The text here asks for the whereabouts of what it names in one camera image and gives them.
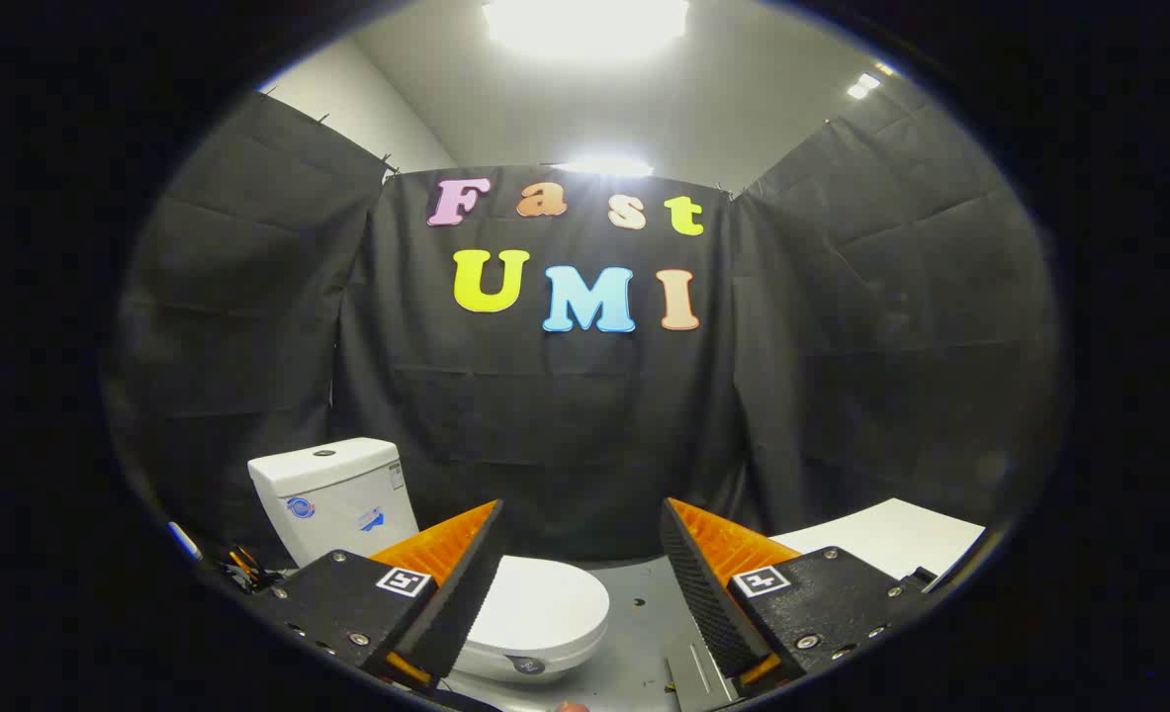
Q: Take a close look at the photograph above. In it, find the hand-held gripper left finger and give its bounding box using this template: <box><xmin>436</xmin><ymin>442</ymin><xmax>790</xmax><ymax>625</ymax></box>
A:
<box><xmin>246</xmin><ymin>499</ymin><xmax>506</xmax><ymax>691</ymax></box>

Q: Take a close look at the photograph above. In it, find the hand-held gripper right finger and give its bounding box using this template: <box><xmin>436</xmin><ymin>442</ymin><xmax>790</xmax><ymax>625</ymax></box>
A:
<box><xmin>659</xmin><ymin>497</ymin><xmax>940</xmax><ymax>691</ymax></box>

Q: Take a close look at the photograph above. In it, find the grey panelled cabinet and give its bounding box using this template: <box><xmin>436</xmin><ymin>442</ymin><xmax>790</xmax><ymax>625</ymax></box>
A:
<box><xmin>770</xmin><ymin>497</ymin><xmax>987</xmax><ymax>594</ymax></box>

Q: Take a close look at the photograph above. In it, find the black backdrop cloth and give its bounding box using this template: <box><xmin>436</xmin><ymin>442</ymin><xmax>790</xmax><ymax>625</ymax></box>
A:
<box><xmin>100</xmin><ymin>91</ymin><xmax>1065</xmax><ymax>565</ymax></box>

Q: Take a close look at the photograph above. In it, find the orange and black tool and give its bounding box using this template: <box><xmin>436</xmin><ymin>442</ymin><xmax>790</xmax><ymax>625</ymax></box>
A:
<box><xmin>213</xmin><ymin>543</ymin><xmax>285</xmax><ymax>594</ymax></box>

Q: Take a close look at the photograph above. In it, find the long ceiling light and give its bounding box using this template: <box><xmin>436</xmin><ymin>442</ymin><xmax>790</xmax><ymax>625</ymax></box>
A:
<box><xmin>553</xmin><ymin>155</ymin><xmax>656</xmax><ymax>180</ymax></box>

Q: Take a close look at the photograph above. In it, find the large ceiling light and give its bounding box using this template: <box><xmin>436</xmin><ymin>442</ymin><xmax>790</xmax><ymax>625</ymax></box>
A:
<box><xmin>482</xmin><ymin>0</ymin><xmax>690</xmax><ymax>58</ymax></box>

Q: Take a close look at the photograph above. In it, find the metal bracket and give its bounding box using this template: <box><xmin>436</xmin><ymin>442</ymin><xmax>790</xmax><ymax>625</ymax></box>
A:
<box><xmin>664</xmin><ymin>633</ymin><xmax>736</xmax><ymax>712</ymax></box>

